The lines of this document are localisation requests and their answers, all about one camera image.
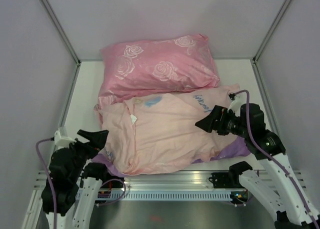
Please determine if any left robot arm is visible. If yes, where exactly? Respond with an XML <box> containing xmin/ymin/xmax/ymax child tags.
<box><xmin>41</xmin><ymin>127</ymin><xmax>109</xmax><ymax>229</ymax></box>

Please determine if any aluminium front rail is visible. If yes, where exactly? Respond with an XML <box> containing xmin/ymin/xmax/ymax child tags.
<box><xmin>33</xmin><ymin>169</ymin><xmax>307</xmax><ymax>191</ymax></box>

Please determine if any right aluminium frame post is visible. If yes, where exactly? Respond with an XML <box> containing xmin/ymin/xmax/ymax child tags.
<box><xmin>252</xmin><ymin>0</ymin><xmax>294</xmax><ymax>64</ymax></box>

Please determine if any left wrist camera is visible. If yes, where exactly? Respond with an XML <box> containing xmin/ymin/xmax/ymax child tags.
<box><xmin>54</xmin><ymin>126</ymin><xmax>76</xmax><ymax>149</ymax></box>

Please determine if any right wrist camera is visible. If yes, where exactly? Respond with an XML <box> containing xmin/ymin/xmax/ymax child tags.
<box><xmin>228</xmin><ymin>92</ymin><xmax>244</xmax><ymax>113</ymax></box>

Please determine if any left aluminium frame post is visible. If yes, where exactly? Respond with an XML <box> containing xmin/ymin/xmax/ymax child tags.
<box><xmin>39</xmin><ymin>0</ymin><xmax>81</xmax><ymax>66</ymax></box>

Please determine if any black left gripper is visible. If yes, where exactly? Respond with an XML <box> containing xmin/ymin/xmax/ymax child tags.
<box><xmin>67</xmin><ymin>128</ymin><xmax>109</xmax><ymax>181</ymax></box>

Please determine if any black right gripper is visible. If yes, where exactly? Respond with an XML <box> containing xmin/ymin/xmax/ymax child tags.
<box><xmin>195</xmin><ymin>104</ymin><xmax>251</xmax><ymax>138</ymax></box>

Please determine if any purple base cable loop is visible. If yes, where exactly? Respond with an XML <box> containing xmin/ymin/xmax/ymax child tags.
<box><xmin>94</xmin><ymin>178</ymin><xmax>127</xmax><ymax>206</ymax></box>

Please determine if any pink rose-patterned pillow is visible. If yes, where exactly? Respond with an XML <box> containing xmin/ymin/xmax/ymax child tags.
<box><xmin>97</xmin><ymin>33</ymin><xmax>221</xmax><ymax>106</ymax></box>

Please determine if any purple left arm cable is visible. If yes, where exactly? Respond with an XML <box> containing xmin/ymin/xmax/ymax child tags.
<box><xmin>34</xmin><ymin>137</ymin><xmax>60</xmax><ymax>229</ymax></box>

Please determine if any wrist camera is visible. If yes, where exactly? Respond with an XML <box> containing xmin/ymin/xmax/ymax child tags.
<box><xmin>228</xmin><ymin>92</ymin><xmax>244</xmax><ymax>113</ymax></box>
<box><xmin>54</xmin><ymin>126</ymin><xmax>76</xmax><ymax>149</ymax></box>

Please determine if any aluminium frame post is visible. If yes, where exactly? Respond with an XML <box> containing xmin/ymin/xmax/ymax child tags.
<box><xmin>252</xmin><ymin>0</ymin><xmax>294</xmax><ymax>64</ymax></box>
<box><xmin>39</xmin><ymin>0</ymin><xmax>81</xmax><ymax>66</ymax></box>

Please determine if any purple Elsa pillowcase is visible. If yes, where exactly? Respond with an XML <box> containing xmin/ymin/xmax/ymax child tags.
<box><xmin>93</xmin><ymin>84</ymin><xmax>250</xmax><ymax>177</ymax></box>

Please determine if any white slotted cable duct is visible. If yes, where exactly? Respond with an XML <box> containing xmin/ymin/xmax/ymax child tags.
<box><xmin>74</xmin><ymin>190</ymin><xmax>238</xmax><ymax>202</ymax></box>

